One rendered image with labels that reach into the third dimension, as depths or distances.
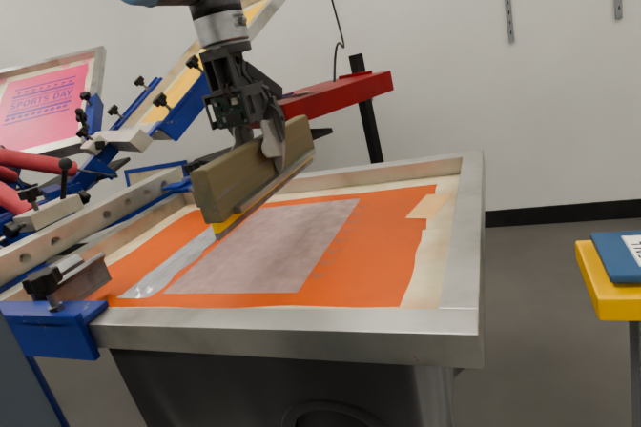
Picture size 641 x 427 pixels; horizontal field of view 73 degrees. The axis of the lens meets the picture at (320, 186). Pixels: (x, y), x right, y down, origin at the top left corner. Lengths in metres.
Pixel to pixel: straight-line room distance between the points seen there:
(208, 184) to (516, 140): 2.30
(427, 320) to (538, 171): 2.38
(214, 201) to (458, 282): 0.32
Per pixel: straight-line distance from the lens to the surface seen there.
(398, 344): 0.44
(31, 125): 2.36
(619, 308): 0.54
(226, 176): 0.60
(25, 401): 0.23
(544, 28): 2.64
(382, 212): 0.79
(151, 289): 0.77
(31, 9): 4.19
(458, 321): 0.43
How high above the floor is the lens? 1.25
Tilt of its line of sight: 17 degrees down
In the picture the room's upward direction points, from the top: 14 degrees counter-clockwise
